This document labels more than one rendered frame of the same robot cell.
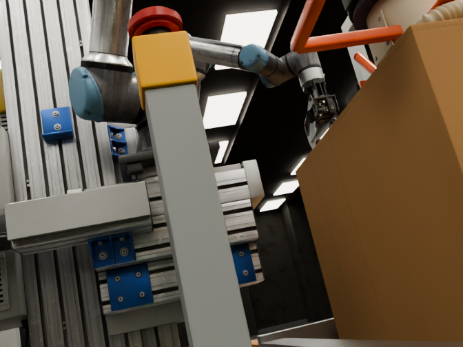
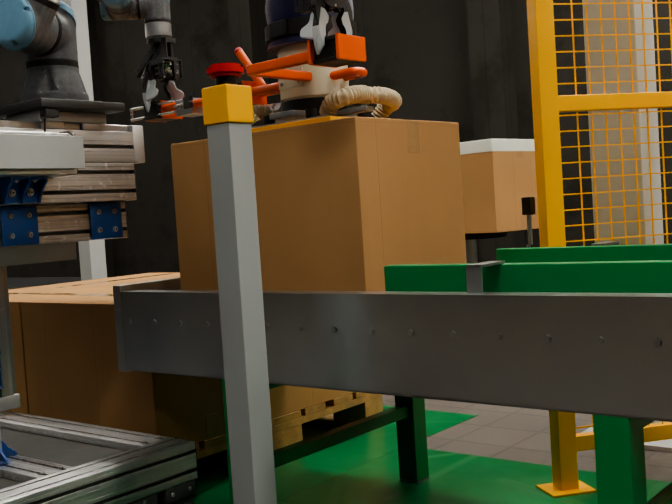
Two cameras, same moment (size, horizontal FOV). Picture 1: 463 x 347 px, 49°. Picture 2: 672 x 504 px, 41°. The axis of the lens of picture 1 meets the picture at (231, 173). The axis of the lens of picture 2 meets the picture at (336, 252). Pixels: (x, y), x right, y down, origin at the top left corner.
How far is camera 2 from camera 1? 1.31 m
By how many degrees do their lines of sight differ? 43
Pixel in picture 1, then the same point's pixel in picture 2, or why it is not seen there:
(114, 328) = not seen: outside the picture
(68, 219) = (20, 158)
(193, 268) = (243, 237)
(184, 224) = (240, 211)
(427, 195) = (330, 213)
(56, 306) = not seen: outside the picture
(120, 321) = not seen: outside the picture
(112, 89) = (43, 26)
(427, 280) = (310, 260)
